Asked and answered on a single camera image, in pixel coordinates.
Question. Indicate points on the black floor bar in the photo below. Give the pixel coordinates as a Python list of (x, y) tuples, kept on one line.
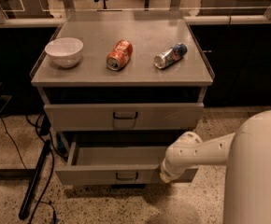
[(29, 195)]

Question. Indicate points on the white horizontal rail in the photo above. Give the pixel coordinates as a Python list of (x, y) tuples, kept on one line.
[(198, 20)]

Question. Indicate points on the white ceramic bowl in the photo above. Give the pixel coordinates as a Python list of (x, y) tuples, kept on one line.
[(65, 52)]

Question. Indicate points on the grey drawer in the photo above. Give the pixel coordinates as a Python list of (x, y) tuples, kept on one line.
[(109, 117), (116, 158)]

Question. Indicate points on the grey drawer cabinet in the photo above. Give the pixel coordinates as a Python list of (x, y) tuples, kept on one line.
[(139, 81)]

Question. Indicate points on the blue silver soda can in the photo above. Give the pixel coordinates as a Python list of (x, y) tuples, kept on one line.
[(170, 56)]

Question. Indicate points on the orange soda can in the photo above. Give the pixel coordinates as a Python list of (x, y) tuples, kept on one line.
[(120, 55)]

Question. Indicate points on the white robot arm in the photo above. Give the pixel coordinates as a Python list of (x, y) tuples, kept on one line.
[(246, 154)]

